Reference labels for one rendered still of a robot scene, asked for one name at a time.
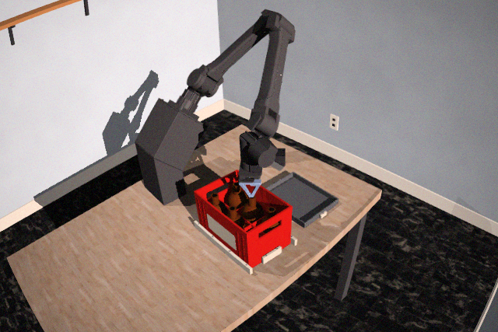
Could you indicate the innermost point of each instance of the red crate with dividers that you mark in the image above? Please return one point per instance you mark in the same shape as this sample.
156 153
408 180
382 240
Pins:
250 244

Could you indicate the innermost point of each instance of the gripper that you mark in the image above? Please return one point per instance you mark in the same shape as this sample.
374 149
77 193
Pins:
250 177

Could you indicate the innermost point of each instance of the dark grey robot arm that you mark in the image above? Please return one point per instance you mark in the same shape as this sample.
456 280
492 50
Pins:
207 79

